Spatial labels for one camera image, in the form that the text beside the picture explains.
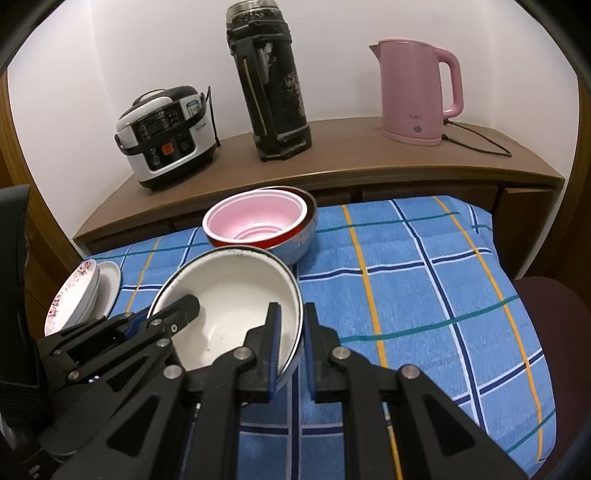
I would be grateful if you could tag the black thermos flask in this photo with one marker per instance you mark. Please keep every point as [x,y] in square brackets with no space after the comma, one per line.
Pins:
[272,92]

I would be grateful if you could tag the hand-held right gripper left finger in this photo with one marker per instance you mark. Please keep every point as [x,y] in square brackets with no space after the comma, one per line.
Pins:
[276,341]

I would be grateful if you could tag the plain white plate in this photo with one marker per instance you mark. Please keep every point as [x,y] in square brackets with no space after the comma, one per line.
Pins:
[109,286]

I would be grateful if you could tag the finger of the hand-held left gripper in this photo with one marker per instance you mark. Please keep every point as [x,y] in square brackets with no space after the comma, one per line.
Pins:
[175,316]
[92,334]

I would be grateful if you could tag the white black rice cooker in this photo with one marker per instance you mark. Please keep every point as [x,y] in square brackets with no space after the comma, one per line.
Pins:
[161,138]

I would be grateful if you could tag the wooden cabinet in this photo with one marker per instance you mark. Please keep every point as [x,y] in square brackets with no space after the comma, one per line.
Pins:
[369,152]

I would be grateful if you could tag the red bowl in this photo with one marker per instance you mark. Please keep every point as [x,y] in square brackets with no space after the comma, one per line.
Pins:
[295,233]

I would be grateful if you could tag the pink plastic bowl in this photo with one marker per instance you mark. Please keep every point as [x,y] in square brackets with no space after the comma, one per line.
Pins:
[254,217]

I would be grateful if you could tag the white enamel bowl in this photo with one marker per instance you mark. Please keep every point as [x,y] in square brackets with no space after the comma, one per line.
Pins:
[231,295]

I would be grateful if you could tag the pink electric kettle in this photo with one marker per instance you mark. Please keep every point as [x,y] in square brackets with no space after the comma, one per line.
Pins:
[411,92]

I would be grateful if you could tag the blue plaid cloth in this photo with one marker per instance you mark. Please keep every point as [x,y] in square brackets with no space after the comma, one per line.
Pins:
[415,300]

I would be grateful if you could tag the pink floral white plate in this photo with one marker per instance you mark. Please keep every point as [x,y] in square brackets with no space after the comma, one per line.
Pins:
[69,290]

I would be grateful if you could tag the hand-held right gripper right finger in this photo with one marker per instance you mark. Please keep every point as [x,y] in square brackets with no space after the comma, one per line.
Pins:
[308,341]

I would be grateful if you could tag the stainless steel bowl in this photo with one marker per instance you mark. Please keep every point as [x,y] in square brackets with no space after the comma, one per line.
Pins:
[295,253]

